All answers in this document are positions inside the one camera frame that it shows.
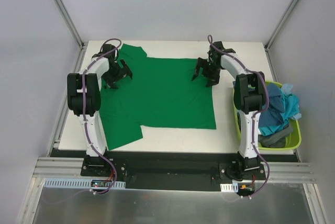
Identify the green t-shirt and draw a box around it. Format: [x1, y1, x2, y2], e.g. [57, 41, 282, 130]
[99, 44, 216, 150]

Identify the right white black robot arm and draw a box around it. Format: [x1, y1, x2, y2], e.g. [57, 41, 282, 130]
[192, 35, 269, 159]

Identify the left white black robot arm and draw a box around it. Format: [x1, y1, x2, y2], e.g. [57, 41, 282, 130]
[66, 41, 133, 157]

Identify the dark blue t-shirt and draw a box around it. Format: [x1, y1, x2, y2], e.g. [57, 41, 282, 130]
[259, 83, 285, 128]

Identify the teal blue t-shirt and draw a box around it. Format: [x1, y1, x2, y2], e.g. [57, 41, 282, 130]
[259, 84, 302, 136]

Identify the grey t-shirt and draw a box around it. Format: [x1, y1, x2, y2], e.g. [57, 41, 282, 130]
[258, 125, 293, 148]

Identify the lime green plastic basket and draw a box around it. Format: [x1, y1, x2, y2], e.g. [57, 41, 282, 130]
[232, 80, 303, 152]

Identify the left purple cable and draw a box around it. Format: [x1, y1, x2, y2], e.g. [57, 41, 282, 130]
[41, 38, 122, 205]

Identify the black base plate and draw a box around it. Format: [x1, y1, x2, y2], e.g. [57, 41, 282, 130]
[81, 151, 265, 192]

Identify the left aluminium frame post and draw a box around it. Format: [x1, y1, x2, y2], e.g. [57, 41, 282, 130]
[39, 0, 88, 49]

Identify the aluminium frame post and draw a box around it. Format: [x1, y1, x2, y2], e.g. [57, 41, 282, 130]
[39, 0, 88, 49]
[264, 0, 301, 52]

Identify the aluminium front rail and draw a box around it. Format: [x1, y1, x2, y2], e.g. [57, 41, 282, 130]
[32, 157, 83, 178]

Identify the right white cable duct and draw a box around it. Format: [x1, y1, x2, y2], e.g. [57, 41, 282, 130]
[220, 183, 239, 193]

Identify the white cable duct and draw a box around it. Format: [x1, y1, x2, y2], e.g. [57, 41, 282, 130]
[44, 178, 126, 190]
[220, 183, 239, 193]

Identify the left white cable duct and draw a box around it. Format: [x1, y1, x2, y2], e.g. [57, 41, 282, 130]
[44, 178, 126, 190]

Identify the right aluminium frame post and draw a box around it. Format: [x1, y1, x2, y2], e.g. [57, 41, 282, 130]
[264, 0, 301, 52]

